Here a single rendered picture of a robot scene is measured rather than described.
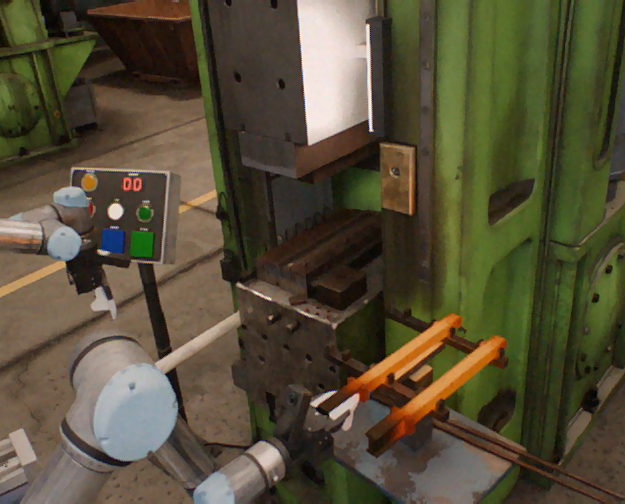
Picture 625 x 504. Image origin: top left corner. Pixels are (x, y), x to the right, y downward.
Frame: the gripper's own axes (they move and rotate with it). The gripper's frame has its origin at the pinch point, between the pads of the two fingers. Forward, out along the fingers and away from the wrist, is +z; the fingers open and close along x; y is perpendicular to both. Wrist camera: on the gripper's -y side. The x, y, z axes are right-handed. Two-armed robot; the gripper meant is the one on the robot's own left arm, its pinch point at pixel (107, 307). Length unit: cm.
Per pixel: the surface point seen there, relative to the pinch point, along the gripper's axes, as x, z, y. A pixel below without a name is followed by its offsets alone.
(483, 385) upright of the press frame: 56, 40, -91
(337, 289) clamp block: 41, -4, -49
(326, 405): 81, -10, -16
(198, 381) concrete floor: -70, 93, -47
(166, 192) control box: -15.6, -21.1, -28.5
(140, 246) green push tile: -15.2, -7.0, -17.2
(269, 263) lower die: 17.4, -5.0, -42.4
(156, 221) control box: -14.8, -13.4, -23.5
